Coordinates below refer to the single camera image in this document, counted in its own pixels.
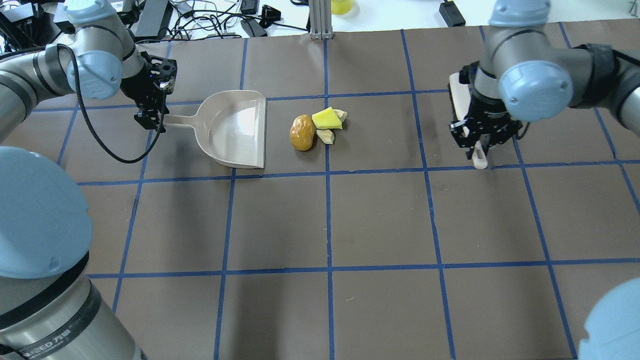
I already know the aluminium frame post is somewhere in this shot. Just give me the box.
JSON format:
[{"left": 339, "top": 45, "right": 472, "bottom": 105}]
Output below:
[{"left": 308, "top": 0, "right": 334, "bottom": 40}]

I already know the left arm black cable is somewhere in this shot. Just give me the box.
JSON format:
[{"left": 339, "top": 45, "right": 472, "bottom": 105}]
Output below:
[{"left": 56, "top": 44, "right": 168, "bottom": 165}]

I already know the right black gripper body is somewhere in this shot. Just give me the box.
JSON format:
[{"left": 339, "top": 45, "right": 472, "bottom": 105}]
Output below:
[{"left": 457, "top": 63, "right": 526, "bottom": 150}]

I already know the pale fruit peel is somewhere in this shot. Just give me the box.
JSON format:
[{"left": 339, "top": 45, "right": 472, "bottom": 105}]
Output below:
[{"left": 316, "top": 109, "right": 348, "bottom": 145}]

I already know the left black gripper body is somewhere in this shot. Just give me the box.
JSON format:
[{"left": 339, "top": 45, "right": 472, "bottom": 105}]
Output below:
[{"left": 119, "top": 52, "right": 178, "bottom": 113}]

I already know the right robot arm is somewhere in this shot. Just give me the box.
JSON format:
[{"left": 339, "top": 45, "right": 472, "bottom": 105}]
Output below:
[{"left": 448, "top": 0, "right": 639, "bottom": 360}]

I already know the beige hand brush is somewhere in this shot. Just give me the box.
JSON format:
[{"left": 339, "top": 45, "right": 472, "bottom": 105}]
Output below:
[{"left": 448, "top": 72, "right": 489, "bottom": 170}]

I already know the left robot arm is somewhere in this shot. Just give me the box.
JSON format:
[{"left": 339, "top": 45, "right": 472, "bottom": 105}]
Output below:
[{"left": 1, "top": 0, "right": 178, "bottom": 360}]

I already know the beige plastic dustpan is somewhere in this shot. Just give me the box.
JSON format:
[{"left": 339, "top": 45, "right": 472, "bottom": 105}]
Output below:
[{"left": 163, "top": 89, "right": 266, "bottom": 169}]

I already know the brown potato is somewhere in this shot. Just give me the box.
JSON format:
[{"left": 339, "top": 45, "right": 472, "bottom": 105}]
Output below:
[{"left": 289, "top": 114, "right": 316, "bottom": 152}]

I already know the yellow green sponge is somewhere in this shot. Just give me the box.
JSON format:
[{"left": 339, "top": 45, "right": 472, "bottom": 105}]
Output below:
[{"left": 311, "top": 107, "right": 343, "bottom": 130}]

